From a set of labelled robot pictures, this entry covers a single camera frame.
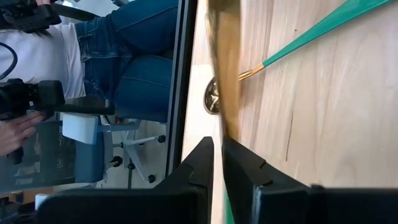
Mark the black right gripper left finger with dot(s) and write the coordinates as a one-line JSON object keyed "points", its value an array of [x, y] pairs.
{"points": [[192, 177]]}

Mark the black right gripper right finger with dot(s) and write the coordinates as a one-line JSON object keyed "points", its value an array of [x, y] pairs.
{"points": [[245, 174]]}

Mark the blue office chair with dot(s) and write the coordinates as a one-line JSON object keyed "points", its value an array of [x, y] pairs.
{"points": [[143, 90]]}

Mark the person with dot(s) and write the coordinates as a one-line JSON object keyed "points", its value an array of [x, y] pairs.
{"points": [[140, 31]]}

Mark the black teleoperation controller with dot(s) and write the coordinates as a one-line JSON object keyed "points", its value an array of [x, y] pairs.
{"points": [[34, 96], [28, 15]]}

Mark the person's hand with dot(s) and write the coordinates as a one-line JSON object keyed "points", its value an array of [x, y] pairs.
{"points": [[18, 132]]}

